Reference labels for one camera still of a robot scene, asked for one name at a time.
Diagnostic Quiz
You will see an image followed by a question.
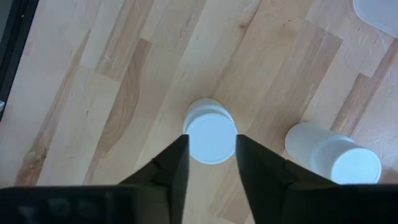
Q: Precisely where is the clear plastic basket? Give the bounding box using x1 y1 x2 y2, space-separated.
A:
353 0 398 39

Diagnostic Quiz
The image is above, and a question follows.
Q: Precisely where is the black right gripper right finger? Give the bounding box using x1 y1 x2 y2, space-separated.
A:
235 134 339 224

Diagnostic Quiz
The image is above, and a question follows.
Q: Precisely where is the black aluminium table frame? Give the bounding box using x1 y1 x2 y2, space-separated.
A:
0 0 40 122

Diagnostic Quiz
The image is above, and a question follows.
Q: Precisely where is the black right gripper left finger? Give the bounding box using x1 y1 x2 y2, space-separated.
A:
118 134 190 224

